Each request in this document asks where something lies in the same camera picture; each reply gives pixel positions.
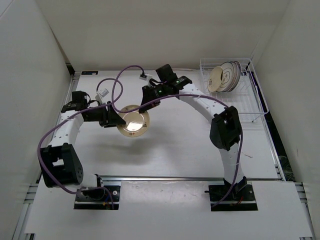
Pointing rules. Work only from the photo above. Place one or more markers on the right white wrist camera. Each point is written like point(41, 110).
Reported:
point(145, 76)

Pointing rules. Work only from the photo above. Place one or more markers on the beige floral small plate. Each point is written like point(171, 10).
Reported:
point(136, 124)

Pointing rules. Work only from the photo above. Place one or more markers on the orange sunburst plate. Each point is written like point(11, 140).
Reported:
point(234, 76)

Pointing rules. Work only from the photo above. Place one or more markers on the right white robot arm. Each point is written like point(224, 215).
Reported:
point(225, 128)

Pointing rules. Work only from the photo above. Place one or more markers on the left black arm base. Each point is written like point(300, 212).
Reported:
point(98, 199)

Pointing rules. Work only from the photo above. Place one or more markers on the white wire dish rack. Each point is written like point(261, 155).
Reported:
point(247, 97)

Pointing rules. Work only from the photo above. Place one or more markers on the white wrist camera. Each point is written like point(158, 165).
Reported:
point(145, 76)
point(101, 94)

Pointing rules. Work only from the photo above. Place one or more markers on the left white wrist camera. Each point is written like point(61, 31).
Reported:
point(101, 94)

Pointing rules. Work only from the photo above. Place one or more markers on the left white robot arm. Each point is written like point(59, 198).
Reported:
point(59, 162)

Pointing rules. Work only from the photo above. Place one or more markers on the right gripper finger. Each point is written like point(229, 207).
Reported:
point(147, 104)
point(146, 97)

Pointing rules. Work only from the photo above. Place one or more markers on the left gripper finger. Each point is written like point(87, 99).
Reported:
point(111, 113)
point(113, 120)

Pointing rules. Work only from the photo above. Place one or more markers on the white plate purple rim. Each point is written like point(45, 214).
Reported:
point(228, 71)

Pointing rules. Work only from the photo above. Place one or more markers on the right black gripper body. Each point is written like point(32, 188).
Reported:
point(159, 91)

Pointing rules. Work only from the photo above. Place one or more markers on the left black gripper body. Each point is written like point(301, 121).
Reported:
point(98, 115)

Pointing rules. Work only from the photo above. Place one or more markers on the green rim white plate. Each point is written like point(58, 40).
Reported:
point(239, 70)

